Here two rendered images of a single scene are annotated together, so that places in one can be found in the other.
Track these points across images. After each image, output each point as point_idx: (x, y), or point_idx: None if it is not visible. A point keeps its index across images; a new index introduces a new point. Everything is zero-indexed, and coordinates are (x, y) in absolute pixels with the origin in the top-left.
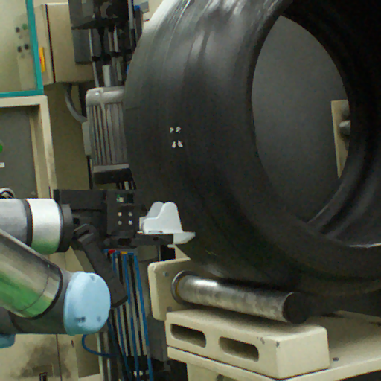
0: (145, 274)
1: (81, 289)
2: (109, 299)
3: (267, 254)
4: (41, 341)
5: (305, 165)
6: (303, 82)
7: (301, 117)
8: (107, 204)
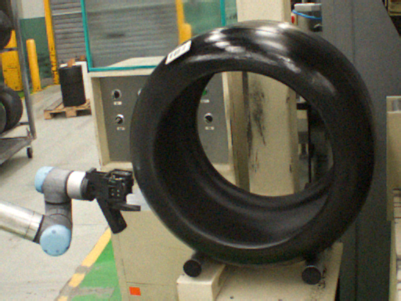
0: (305, 167)
1: (43, 237)
2: (66, 242)
3: (175, 235)
4: None
5: None
6: (399, 70)
7: (395, 93)
8: (102, 184)
